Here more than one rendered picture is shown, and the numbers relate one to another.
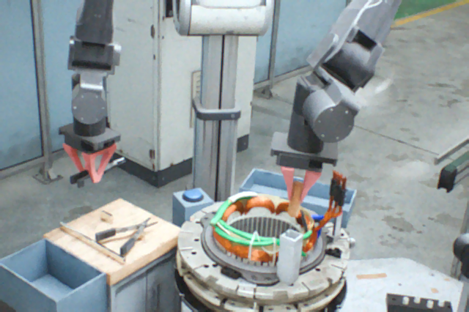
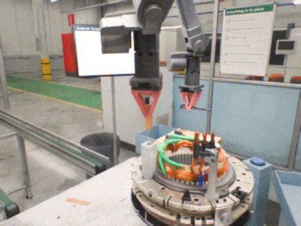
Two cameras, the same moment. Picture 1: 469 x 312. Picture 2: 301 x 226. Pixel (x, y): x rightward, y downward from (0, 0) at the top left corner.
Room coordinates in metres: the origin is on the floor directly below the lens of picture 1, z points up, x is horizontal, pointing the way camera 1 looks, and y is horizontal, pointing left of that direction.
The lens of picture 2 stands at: (0.93, -0.63, 1.41)
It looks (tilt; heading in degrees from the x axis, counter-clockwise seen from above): 15 degrees down; 91
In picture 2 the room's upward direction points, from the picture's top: straight up
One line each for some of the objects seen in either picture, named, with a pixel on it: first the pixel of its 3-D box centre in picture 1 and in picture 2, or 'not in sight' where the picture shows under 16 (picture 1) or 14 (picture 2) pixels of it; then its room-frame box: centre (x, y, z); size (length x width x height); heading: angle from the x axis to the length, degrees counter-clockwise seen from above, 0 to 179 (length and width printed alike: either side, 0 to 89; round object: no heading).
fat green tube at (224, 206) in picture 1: (229, 207); (193, 139); (1.06, 0.01, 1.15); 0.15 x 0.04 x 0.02; 147
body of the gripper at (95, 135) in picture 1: (89, 121); (191, 80); (1.09, 0.27, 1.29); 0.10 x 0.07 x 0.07; 54
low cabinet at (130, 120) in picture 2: not in sight; (136, 106); (0.70, 2.67, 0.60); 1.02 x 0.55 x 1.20; 141
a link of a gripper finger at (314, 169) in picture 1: (297, 174); (148, 97); (0.92, -0.10, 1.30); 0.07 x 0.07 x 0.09; 84
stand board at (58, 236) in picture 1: (116, 238); (188, 142); (1.08, 0.22, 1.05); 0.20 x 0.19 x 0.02; 144
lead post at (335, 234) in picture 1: (336, 212); (213, 174); (1.06, -0.20, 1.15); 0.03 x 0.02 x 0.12; 139
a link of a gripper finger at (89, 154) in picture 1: (91, 157); (190, 97); (1.09, 0.27, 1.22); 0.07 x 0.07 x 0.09; 54
